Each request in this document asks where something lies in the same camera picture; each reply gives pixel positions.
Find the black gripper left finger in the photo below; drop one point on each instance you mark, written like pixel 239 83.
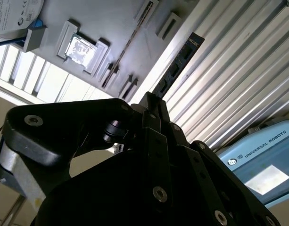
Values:
pixel 64 122

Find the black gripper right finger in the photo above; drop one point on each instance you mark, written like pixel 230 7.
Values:
pixel 205 169

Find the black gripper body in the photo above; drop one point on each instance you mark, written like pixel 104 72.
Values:
pixel 111 193

